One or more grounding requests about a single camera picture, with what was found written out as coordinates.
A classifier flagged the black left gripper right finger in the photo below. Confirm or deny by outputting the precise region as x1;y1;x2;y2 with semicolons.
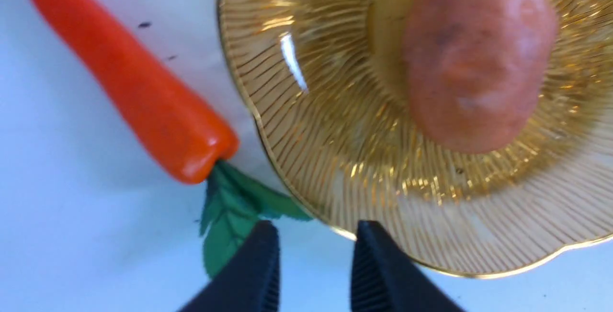
351;221;463;312

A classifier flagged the brown toy potato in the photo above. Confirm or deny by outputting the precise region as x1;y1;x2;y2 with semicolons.
403;0;559;154

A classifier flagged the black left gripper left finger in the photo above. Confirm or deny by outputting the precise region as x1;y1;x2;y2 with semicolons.
181;221;280;312

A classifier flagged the orange toy carrot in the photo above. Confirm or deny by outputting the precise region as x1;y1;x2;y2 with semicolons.
32;0;311;279

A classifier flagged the amber ribbed plastic plate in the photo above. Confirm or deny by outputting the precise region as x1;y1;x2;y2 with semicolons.
217;0;613;279

